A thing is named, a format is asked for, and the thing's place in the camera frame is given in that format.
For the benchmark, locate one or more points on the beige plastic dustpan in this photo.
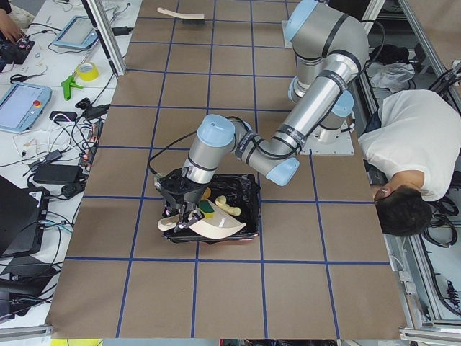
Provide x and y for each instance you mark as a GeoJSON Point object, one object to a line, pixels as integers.
{"type": "Point", "coordinates": [220, 226]}

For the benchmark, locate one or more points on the black scissors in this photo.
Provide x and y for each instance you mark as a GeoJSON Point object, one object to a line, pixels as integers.
{"type": "Point", "coordinates": [20, 78]}

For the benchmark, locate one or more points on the black power adapter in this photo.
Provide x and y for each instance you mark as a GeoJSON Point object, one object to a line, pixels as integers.
{"type": "Point", "coordinates": [56, 174]}

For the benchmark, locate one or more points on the white crumpled cloth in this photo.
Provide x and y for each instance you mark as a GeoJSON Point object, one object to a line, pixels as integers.
{"type": "Point", "coordinates": [394, 76]}

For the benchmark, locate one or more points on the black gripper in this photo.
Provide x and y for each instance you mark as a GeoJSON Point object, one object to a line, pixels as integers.
{"type": "Point", "coordinates": [193, 194]}

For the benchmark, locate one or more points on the yellow potato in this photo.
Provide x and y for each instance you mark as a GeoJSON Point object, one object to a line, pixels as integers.
{"type": "Point", "coordinates": [206, 194]}

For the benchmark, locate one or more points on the aluminium frame post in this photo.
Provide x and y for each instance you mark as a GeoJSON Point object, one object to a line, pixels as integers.
{"type": "Point", "coordinates": [101, 25]}

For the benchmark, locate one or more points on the pink bin with black bag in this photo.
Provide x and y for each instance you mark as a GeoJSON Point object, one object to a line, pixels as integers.
{"type": "Point", "coordinates": [241, 190]}

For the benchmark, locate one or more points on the green plastic clamp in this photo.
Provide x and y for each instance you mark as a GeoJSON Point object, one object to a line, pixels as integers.
{"type": "Point", "coordinates": [67, 85]}

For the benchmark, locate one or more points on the teach pendant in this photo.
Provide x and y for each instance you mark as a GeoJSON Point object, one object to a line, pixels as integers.
{"type": "Point", "coordinates": [22, 105]}
{"type": "Point", "coordinates": [78, 34]}

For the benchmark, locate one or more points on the croissant bread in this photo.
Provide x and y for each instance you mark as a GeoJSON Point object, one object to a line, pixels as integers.
{"type": "Point", "coordinates": [221, 202]}

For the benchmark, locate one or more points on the black laptop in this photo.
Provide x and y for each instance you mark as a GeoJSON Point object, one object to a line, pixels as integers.
{"type": "Point", "coordinates": [22, 210]}

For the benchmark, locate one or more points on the far teach pendant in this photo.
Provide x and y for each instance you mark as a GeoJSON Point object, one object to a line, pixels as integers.
{"type": "Point", "coordinates": [78, 34]}

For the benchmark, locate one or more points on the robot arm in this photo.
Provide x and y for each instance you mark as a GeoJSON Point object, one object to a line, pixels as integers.
{"type": "Point", "coordinates": [331, 50]}

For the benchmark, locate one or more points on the near teach pendant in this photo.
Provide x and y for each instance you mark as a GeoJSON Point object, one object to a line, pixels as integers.
{"type": "Point", "coordinates": [22, 105]}

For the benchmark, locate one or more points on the person hand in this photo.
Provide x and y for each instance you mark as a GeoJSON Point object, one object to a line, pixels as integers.
{"type": "Point", "coordinates": [10, 30]}

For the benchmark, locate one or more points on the green yellow sponge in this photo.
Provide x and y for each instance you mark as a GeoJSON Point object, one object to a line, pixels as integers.
{"type": "Point", "coordinates": [206, 209]}

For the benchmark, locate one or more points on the yellow tape roll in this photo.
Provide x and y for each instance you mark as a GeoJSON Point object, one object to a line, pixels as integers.
{"type": "Point", "coordinates": [87, 71]}

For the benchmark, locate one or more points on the person in white shirt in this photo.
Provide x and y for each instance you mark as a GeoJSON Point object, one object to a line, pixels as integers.
{"type": "Point", "coordinates": [414, 140]}

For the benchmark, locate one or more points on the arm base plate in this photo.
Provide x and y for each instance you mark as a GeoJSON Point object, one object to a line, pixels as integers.
{"type": "Point", "coordinates": [322, 142]}

